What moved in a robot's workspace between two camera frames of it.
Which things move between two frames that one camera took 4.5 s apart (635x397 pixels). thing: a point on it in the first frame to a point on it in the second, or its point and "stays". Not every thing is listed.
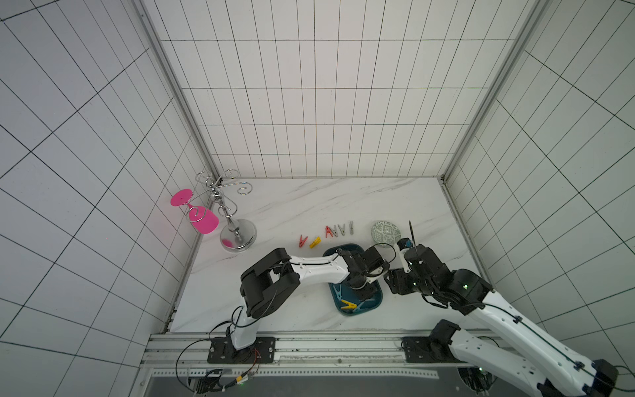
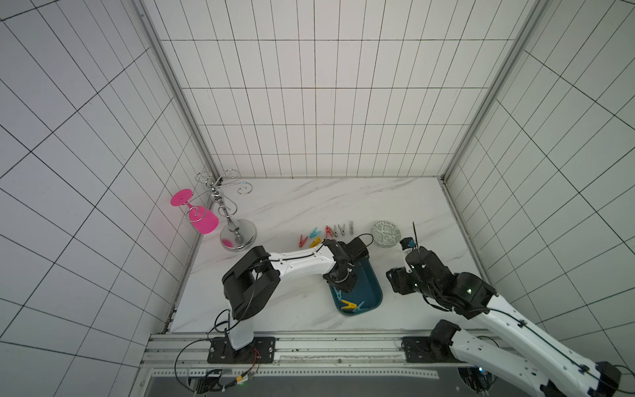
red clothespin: (302, 241) stays
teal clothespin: (366, 303) to (315, 232)
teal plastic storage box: (345, 298) stays
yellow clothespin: (315, 242) stays
